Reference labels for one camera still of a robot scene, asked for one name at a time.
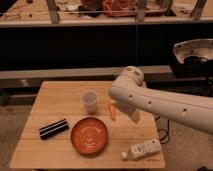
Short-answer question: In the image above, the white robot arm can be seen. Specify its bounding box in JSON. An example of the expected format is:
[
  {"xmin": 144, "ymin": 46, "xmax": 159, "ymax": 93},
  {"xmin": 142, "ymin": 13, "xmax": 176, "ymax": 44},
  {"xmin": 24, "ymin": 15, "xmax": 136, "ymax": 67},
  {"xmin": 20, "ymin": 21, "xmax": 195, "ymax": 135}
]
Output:
[{"xmin": 108, "ymin": 66, "xmax": 213, "ymax": 135}]

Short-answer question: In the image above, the translucent plastic cup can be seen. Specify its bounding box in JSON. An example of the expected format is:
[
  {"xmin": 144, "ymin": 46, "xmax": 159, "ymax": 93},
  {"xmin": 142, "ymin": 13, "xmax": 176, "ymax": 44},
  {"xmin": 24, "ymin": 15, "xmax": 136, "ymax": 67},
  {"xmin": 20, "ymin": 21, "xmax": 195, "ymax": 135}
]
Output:
[{"xmin": 81, "ymin": 90, "xmax": 98, "ymax": 114}]

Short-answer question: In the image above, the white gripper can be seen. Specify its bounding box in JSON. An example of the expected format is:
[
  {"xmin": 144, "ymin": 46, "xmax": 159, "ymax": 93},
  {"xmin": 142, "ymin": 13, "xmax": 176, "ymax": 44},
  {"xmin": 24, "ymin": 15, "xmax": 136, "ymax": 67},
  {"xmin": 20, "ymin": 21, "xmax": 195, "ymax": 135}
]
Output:
[{"xmin": 112, "ymin": 100, "xmax": 140, "ymax": 123}]

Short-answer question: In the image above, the wooden table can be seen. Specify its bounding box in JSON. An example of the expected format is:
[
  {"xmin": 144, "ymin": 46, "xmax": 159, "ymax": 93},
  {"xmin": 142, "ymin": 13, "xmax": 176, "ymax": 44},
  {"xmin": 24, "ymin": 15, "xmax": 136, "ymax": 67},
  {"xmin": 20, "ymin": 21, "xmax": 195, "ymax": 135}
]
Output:
[{"xmin": 10, "ymin": 81, "xmax": 165, "ymax": 169}]

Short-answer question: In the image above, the metal shelf rail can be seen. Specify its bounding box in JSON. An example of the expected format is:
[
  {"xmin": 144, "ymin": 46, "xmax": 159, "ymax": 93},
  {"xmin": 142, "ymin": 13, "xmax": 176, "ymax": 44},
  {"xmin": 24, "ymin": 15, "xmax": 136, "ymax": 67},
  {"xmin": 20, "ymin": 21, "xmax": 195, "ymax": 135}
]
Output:
[{"xmin": 0, "ymin": 16, "xmax": 213, "ymax": 28}]

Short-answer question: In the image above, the orange basket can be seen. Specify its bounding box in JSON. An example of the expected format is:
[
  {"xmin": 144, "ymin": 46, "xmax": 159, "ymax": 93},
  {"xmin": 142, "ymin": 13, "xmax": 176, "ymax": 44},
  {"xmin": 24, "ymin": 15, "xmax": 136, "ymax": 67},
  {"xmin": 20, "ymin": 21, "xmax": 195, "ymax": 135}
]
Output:
[{"xmin": 102, "ymin": 0, "xmax": 137, "ymax": 17}]

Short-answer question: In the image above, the silver robot base dome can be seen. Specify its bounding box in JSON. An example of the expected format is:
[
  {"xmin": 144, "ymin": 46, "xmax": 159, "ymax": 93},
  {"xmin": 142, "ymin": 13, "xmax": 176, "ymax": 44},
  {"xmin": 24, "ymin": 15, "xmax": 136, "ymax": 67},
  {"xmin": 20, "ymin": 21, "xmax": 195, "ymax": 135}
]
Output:
[{"xmin": 173, "ymin": 38, "xmax": 213, "ymax": 64}]

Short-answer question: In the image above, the black striped box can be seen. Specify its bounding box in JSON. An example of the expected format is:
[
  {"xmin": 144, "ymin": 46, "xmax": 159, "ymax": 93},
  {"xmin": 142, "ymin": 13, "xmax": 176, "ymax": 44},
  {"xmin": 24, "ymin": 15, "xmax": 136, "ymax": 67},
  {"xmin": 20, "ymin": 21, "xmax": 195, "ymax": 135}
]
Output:
[{"xmin": 39, "ymin": 119, "xmax": 69, "ymax": 140}]

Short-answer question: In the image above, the black cable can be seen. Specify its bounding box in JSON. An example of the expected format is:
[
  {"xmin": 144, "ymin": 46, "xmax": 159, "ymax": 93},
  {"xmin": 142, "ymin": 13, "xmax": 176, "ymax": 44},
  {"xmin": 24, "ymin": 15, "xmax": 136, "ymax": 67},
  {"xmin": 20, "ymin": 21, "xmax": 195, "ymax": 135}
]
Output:
[{"xmin": 153, "ymin": 114, "xmax": 171, "ymax": 145}]

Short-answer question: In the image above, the orange carrot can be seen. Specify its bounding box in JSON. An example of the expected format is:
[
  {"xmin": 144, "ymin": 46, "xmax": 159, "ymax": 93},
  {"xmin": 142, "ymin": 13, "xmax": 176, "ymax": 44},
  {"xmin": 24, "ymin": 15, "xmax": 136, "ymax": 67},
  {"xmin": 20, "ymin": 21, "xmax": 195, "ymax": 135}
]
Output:
[{"xmin": 108, "ymin": 100, "xmax": 116, "ymax": 121}]

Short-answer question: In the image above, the orange ceramic bowl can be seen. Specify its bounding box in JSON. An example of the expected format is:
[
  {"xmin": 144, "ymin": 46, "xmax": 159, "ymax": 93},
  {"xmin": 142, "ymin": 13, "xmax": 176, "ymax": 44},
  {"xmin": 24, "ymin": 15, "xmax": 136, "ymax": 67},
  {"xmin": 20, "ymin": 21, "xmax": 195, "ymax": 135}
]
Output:
[{"xmin": 71, "ymin": 117, "xmax": 108, "ymax": 155}]

